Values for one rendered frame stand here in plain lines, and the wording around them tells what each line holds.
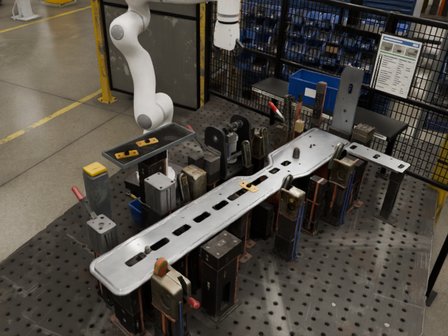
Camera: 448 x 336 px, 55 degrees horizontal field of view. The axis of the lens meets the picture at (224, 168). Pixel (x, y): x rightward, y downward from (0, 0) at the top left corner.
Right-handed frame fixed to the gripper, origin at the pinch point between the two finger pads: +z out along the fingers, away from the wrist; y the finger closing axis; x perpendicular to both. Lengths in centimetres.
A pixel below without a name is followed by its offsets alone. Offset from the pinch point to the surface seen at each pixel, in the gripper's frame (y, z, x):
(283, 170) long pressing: 28, 45, 10
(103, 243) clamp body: 13, 43, -73
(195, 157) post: 4.9, 34.9, -21.7
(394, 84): 37, 24, 90
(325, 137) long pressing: 24, 45, 50
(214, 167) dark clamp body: 9.5, 40.5, -15.3
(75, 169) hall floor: -179, 145, 18
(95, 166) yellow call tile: -9, 29, -59
